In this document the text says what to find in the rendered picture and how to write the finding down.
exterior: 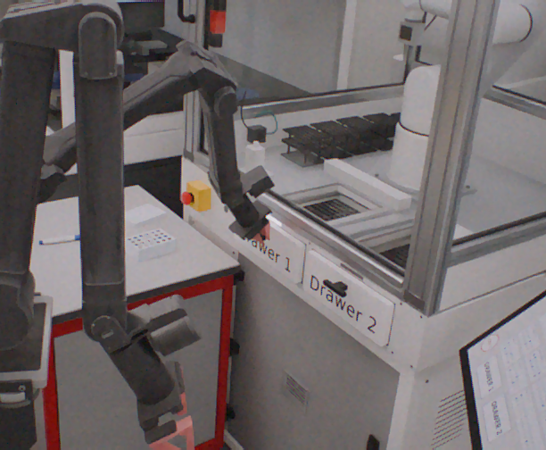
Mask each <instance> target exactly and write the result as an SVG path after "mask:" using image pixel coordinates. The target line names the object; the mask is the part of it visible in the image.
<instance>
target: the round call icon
mask: <svg viewBox="0 0 546 450"><path fill-rule="evenodd" d="M500 344H501V336H500V332H499V330H498V329H497V330H496V331H494V332H493V333H492V334H491V335H489V337H487V338H486V339H484V340H483V341H481V342H480V343H479V345H480V350H481V355H484V354H486V353H487V352H489V351H490V350H492V349H493V348H494V347H496V346H497V345H500Z"/></svg>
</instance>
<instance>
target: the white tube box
mask: <svg viewBox="0 0 546 450"><path fill-rule="evenodd" d="M148 233H153V237H151V238H149V237H148ZM144 234H146V239H142V235H144ZM150 239H154V240H155V243H154V245H150ZM145 241H148V246H144V242H145ZM138 243H142V244H143V247H142V248H138ZM125 248H126V253H127V254H129V255H130V256H131V257H133V258H134V259H135V261H137V262H138V263H140V262H143V261H146V260H150V258H154V257H156V256H159V255H163V254H167V253H170V252H173V251H176V239H175V238H174V237H172V236H171V235H169V234H168V233H166V232H165V231H163V230H162V229H155V230H151V231H147V232H145V233H141V234H138V235H135V236H131V237H125Z"/></svg>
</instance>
